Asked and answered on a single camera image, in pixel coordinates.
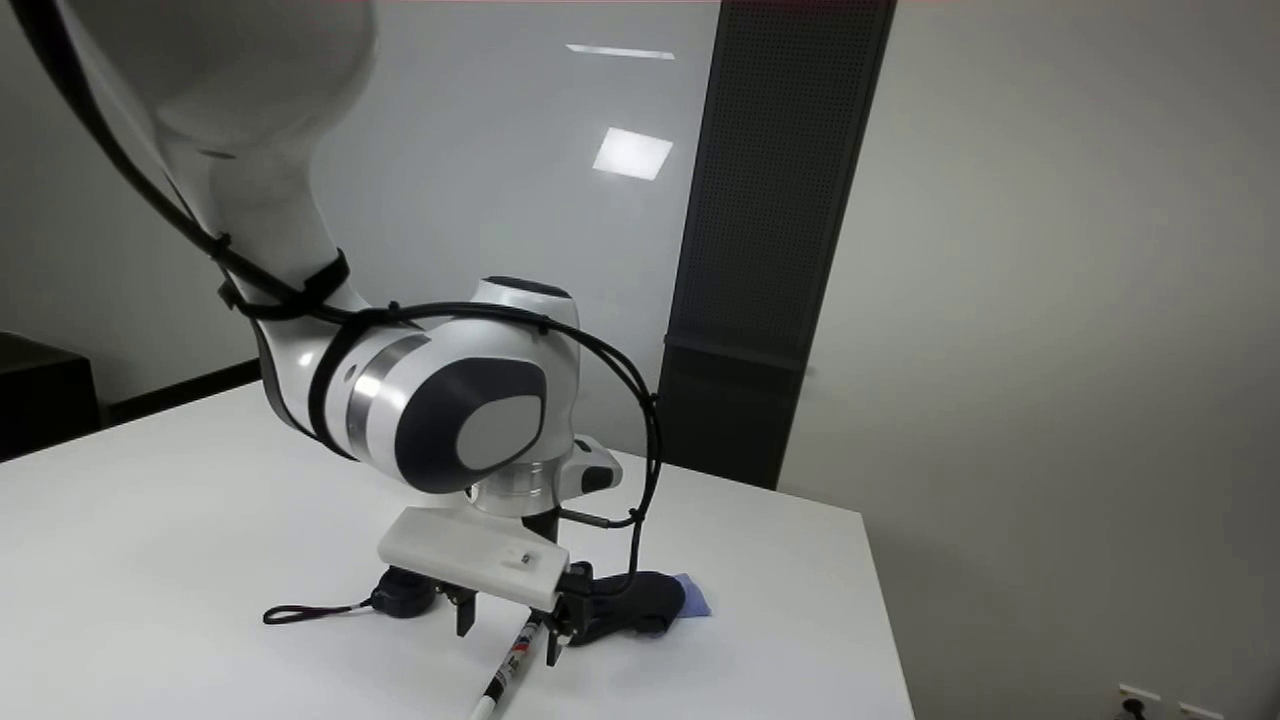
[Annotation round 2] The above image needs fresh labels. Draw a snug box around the blue cloth piece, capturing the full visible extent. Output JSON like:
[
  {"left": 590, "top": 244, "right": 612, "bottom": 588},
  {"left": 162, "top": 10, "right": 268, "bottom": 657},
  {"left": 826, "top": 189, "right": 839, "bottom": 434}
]
[{"left": 675, "top": 571, "right": 713, "bottom": 621}]

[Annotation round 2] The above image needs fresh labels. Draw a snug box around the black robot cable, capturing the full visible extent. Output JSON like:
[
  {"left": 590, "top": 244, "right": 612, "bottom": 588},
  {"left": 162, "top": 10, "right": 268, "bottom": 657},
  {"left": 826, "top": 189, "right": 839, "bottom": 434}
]
[{"left": 7, "top": 0, "right": 669, "bottom": 579}]

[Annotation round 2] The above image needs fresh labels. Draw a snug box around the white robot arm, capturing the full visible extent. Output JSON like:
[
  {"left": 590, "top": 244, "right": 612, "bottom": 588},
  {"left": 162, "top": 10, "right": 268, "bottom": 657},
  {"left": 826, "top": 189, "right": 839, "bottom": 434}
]
[{"left": 7, "top": 0, "right": 629, "bottom": 643}]

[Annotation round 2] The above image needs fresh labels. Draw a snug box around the black and white marker pen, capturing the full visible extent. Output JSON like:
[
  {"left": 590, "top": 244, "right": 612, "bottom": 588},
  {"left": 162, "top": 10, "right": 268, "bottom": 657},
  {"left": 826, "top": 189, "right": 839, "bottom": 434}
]
[{"left": 472, "top": 612, "right": 542, "bottom": 720}]

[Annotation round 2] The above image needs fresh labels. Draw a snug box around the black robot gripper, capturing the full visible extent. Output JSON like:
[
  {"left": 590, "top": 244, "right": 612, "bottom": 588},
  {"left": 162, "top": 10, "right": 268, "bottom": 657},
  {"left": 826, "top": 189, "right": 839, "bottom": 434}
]
[{"left": 449, "top": 435, "right": 625, "bottom": 657}]

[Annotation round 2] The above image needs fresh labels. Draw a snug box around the small black pouch with strap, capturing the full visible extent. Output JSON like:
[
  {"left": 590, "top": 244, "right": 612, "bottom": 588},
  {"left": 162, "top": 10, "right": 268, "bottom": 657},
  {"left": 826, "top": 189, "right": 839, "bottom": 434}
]
[{"left": 265, "top": 568, "right": 439, "bottom": 626}]

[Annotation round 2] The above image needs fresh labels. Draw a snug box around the black glove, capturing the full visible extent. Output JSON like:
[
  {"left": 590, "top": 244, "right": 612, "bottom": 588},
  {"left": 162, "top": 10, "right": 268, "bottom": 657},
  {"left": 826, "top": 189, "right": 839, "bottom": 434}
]
[{"left": 571, "top": 571, "right": 684, "bottom": 648}]

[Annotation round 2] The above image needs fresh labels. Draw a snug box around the black side table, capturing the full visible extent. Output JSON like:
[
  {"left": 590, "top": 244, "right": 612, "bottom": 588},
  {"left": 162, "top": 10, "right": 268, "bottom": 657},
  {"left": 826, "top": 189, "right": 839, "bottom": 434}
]
[{"left": 0, "top": 331, "right": 98, "bottom": 459}]

